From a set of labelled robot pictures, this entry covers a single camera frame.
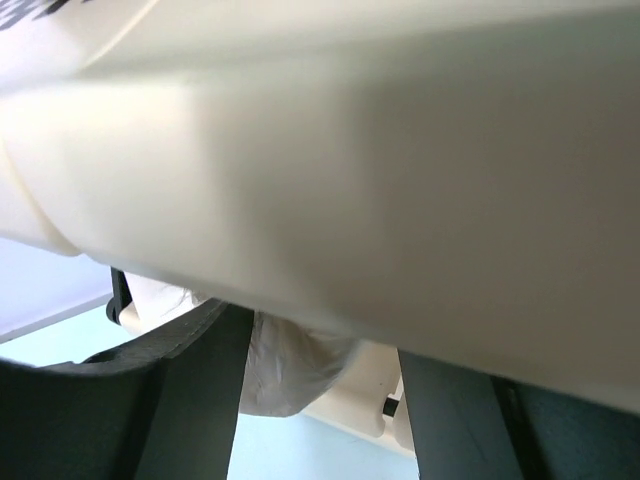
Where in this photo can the beige three-tier shelf rack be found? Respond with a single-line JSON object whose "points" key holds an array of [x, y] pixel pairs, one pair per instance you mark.
{"points": [[457, 179]]}

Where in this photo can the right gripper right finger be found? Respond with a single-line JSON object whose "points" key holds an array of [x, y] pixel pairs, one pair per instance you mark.
{"points": [[471, 425]]}

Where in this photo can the white paper roll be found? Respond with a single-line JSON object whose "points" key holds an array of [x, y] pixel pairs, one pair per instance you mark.
{"points": [[288, 366]]}

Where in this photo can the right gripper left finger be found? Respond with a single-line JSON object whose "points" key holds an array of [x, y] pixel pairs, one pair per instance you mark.
{"points": [[162, 406]]}

